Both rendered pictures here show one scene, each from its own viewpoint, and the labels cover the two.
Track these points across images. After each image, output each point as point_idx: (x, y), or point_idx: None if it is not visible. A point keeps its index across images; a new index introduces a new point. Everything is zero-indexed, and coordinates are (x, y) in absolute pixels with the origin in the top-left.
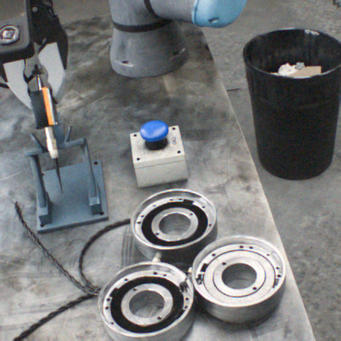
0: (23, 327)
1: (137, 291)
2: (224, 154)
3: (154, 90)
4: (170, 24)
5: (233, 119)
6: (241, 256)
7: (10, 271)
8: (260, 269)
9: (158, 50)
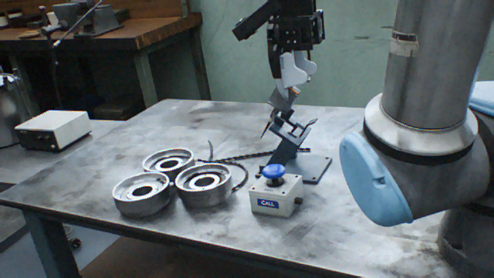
0: (215, 146)
1: (179, 163)
2: (256, 236)
3: (403, 230)
4: (467, 211)
5: (297, 259)
6: None
7: (255, 145)
8: (134, 198)
9: (444, 218)
